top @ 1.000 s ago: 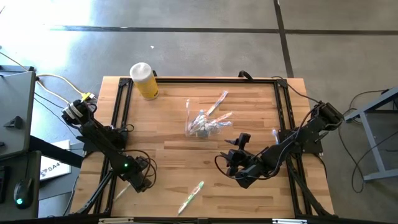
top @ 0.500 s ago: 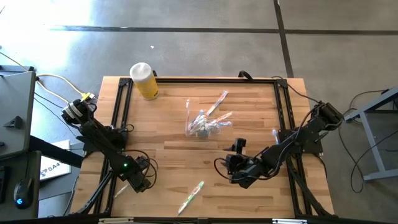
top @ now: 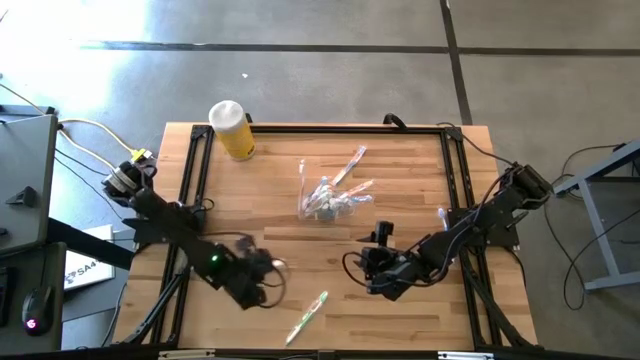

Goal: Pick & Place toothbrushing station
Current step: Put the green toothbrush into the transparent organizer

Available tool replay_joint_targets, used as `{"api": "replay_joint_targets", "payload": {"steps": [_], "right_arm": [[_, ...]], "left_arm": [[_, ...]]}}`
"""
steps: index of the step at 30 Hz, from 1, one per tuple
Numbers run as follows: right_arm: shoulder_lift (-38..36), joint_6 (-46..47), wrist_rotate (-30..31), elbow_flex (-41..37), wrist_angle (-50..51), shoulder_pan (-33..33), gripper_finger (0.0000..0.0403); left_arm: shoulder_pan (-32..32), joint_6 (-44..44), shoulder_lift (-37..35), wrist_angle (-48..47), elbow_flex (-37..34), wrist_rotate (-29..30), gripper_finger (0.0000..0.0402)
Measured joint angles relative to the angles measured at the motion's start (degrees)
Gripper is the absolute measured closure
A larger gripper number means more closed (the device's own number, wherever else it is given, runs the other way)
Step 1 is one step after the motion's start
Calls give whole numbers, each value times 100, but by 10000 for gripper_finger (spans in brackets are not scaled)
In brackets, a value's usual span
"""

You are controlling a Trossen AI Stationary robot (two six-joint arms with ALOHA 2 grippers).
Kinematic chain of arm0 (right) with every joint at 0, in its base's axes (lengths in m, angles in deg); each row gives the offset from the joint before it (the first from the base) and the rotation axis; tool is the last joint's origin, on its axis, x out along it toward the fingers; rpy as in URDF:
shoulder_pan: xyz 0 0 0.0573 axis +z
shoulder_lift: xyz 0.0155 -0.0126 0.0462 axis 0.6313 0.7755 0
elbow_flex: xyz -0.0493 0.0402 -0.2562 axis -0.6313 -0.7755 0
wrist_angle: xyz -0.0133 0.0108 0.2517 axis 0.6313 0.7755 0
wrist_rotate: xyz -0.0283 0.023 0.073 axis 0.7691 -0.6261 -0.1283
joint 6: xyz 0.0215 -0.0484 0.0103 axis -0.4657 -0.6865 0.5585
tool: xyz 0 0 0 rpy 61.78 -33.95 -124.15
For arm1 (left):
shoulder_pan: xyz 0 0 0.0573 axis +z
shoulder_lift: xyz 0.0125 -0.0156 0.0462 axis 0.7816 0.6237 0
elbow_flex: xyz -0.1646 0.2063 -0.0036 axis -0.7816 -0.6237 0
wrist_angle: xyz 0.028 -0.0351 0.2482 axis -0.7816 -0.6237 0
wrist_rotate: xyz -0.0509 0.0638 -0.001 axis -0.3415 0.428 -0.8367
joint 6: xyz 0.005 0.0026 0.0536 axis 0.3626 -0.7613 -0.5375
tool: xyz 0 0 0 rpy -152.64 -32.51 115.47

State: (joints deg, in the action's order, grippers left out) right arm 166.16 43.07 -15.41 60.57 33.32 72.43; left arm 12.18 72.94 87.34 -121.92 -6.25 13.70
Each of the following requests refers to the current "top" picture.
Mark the yellow wipes canister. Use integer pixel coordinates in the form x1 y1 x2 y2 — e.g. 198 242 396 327
207 99 257 163

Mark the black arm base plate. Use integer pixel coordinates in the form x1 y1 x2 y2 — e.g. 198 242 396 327
122 204 206 246
447 207 530 250

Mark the black strap handle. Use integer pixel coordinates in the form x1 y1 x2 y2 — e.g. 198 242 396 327
382 112 409 132

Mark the white label strip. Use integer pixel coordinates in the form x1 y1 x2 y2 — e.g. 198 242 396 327
437 351 496 360
158 349 216 359

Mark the black computer mouse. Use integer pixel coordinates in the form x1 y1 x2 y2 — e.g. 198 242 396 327
21 284 54 337

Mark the clear acrylic organizer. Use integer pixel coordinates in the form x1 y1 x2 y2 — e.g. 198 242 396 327
298 192 374 222

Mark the black diagonal bar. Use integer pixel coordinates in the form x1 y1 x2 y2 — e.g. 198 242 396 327
47 217 136 271

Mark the white printed box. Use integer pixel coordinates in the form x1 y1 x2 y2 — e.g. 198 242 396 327
63 224 116 292

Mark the black desk bracket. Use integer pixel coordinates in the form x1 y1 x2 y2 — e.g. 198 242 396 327
5 185 39 207

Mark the yellow cable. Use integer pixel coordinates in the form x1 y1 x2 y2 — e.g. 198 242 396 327
0 82 151 161

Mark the grey metal cart frame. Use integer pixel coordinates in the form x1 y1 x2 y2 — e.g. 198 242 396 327
552 139 640 294

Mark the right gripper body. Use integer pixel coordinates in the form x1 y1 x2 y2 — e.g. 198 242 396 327
360 244 426 302

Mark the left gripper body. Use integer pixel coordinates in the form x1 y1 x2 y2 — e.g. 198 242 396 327
214 239 276 311

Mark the grey desk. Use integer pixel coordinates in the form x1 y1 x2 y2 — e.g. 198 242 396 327
0 103 69 357

